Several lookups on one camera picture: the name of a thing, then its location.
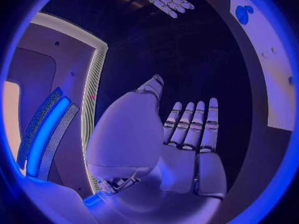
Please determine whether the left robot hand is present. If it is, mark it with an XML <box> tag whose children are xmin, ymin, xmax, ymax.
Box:
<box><xmin>83</xmin><ymin>74</ymin><xmax>228</xmax><ymax>224</ymax></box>

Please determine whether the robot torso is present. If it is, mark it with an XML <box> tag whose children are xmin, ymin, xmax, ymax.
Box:
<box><xmin>3</xmin><ymin>12</ymin><xmax>110</xmax><ymax>195</ymax></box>

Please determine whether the white task board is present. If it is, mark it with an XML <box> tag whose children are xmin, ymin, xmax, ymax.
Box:
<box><xmin>224</xmin><ymin>0</ymin><xmax>298</xmax><ymax>132</ymax></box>

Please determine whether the blue gear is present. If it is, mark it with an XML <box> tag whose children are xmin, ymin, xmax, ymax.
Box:
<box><xmin>234</xmin><ymin>5</ymin><xmax>249</xmax><ymax>25</ymax></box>

